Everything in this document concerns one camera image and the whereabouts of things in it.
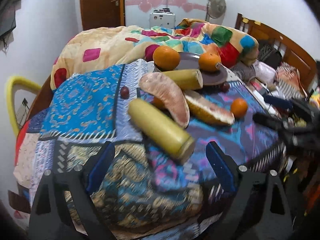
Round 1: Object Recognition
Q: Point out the pink cloth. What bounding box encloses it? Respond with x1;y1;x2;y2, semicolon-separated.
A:
254;61;278;87

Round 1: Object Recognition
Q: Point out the large orange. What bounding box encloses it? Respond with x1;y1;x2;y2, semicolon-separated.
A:
153;45;181;71

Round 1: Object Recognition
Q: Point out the black bag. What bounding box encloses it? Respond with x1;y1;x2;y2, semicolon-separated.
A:
257;39;283;68

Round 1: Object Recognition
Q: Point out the grey cloth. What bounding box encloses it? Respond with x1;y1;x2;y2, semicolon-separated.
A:
230;61;258;82

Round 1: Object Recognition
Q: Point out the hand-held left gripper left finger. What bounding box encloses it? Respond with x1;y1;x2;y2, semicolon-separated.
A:
29;141;117;240

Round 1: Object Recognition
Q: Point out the dark hanging cloth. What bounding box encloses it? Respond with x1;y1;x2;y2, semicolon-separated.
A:
0;0;27;54

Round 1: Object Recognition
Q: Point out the brown wooden door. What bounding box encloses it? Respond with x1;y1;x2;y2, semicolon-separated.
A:
79;0;125;31

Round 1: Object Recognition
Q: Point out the purple plate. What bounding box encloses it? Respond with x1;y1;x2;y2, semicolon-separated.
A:
153;52;228;87

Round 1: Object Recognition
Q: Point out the white appliance with knobs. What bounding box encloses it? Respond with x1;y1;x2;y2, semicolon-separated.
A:
149;8;176;28

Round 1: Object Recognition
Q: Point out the standing fan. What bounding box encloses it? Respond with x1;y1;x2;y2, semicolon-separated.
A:
205;0;227;22

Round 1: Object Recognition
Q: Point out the pink peeled pomelo segment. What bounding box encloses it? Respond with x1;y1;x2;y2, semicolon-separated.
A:
139;73;190;129

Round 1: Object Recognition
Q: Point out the pomelo wedge with yellow rind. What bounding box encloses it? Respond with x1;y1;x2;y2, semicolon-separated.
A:
184;90;235;126

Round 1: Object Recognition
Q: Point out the long yellow sugarcane piece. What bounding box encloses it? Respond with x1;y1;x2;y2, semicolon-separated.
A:
128;98;196;162

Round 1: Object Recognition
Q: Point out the short yellow sugarcane piece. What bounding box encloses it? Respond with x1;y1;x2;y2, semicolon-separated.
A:
160;69;203;91

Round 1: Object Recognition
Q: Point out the colourful patchwork blanket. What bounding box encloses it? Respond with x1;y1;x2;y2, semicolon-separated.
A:
50;18;259;91

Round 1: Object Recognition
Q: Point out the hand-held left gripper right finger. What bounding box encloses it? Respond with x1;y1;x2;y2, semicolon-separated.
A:
197;141;294;240

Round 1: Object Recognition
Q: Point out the blue patterned batik cloth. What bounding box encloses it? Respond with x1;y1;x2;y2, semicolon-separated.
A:
13;59;288;240

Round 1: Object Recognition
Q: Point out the orange with sticker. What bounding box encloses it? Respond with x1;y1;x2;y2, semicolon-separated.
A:
198;52;222;73

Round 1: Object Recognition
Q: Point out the yellow chair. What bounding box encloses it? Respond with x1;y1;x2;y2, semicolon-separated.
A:
6;75;42;137

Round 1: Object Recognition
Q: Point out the small tangerine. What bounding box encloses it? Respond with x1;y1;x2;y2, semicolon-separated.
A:
230;98;248;118

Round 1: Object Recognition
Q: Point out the wooden headboard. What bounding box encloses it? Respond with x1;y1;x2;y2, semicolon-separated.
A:
234;12;318;94

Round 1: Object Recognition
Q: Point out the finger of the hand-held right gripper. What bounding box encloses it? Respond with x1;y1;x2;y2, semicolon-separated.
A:
291;99;315;120
252;112;288;132

